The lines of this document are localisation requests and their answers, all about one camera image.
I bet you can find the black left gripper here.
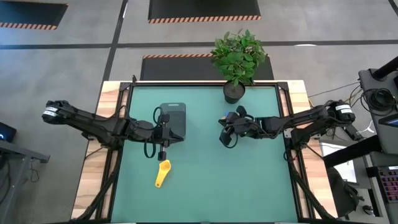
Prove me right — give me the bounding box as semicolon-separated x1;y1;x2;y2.
152;113;185;162

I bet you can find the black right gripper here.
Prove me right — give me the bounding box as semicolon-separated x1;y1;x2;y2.
218;105;254;147

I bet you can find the yellow measuring cup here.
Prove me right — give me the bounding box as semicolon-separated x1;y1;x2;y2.
154;159;172;189

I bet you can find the grey plastic basket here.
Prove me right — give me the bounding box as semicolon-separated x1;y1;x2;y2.
159;102;187;140

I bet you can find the black plant pot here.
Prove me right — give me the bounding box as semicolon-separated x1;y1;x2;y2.
223;80;246;105

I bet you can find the black striped-edge floor mat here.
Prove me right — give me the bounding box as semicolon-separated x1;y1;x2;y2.
139;53;275;82
0;0;69;31
147;0;262;25

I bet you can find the green leafy potted plant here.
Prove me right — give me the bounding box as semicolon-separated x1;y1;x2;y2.
210;29;267;87

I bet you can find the white box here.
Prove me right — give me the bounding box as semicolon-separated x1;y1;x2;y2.
320;139;358;184

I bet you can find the black diagonal bar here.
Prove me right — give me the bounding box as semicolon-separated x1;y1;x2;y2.
323;135;382;169

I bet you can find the black bag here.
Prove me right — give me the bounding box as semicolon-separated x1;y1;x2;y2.
326;166;364;218

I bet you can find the grey side desk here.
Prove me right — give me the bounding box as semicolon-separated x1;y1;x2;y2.
357;67;398;156

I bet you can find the grey metal desk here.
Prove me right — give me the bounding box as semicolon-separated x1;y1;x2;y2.
0;139;50;224

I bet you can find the dark tablet screen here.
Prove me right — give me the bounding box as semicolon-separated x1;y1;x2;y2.
377;113;398;128

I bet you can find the black device with blue light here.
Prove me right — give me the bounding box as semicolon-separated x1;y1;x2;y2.
0;121;17;143

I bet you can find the black pole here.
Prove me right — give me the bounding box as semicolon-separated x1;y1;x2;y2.
371;55;398;81

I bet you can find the keyboard with coloured keys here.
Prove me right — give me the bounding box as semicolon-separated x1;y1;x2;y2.
377;166;398;205

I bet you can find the dark looped arm cable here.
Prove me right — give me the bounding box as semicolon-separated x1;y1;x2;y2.
143;136;156;159
152;106;164;125
219;127;239;149

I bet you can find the black aluminium table frame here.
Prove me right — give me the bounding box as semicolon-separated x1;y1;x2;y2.
70;80;341;224

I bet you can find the coiled black cable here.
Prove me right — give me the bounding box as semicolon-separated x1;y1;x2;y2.
362;88;398;116

